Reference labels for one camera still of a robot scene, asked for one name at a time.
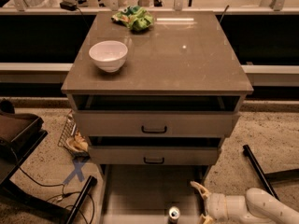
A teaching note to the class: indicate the silver blue redbull can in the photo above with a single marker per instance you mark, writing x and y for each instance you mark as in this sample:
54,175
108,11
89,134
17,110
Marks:
173,215

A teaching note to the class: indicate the black power adapter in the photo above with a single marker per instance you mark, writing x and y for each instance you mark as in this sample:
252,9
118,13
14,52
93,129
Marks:
68,6

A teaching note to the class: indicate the black stand leg right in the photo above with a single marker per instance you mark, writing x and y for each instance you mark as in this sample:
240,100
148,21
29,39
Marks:
282,184

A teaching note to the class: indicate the black stand leg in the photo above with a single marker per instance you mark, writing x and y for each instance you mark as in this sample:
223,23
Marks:
282,184
91,182

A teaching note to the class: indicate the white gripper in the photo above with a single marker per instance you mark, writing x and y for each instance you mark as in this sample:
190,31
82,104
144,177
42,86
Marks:
216,205

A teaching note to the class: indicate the white ceramic bowl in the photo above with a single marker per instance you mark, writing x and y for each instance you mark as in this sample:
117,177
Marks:
109,55

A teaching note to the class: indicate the brown drawer cabinet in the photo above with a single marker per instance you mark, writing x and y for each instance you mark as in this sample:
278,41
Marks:
183,63

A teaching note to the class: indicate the crumpled green chip bag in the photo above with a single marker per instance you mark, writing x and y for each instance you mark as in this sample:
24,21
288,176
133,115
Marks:
135,18

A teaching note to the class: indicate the drawer with black handle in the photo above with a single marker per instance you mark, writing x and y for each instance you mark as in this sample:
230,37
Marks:
155,155
154,124

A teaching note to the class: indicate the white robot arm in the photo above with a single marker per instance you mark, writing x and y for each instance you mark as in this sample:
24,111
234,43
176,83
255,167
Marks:
255,207

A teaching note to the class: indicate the open bottom drawer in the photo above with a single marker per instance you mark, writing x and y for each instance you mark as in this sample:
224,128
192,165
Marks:
143,194

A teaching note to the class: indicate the blue tape cross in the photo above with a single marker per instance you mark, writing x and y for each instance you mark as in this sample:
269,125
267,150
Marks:
78,163

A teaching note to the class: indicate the top drawer with black handle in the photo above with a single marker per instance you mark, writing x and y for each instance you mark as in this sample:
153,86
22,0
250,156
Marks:
154,124

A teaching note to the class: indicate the middle drawer with black handle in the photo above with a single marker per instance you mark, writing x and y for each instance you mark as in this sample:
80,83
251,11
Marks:
155,155

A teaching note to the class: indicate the black stand leg left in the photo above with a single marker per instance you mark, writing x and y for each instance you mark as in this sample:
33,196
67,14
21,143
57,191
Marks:
91,182

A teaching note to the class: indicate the wire basket with items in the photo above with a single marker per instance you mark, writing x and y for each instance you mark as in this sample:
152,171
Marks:
72,140

